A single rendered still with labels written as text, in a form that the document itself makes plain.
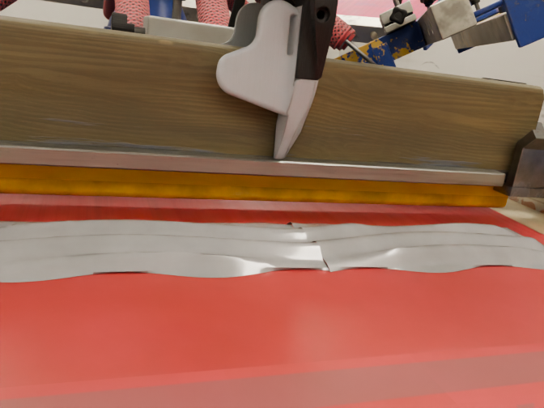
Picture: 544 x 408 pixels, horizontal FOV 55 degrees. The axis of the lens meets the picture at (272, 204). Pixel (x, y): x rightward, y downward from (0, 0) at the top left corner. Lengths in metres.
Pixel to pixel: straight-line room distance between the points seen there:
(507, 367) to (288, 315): 0.09
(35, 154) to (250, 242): 0.13
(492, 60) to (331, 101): 2.94
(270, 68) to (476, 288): 0.17
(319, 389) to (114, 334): 0.08
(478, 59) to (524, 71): 0.38
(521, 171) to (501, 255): 0.10
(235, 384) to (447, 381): 0.08
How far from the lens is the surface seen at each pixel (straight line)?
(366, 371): 0.20
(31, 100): 0.32
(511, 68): 3.15
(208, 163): 0.32
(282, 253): 0.28
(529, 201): 0.52
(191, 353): 0.20
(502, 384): 0.22
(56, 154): 0.31
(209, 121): 0.33
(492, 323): 0.27
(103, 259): 0.26
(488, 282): 0.31
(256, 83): 0.31
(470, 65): 3.40
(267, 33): 0.32
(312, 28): 0.31
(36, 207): 0.34
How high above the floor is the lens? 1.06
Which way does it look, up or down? 17 degrees down
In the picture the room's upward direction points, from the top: 8 degrees clockwise
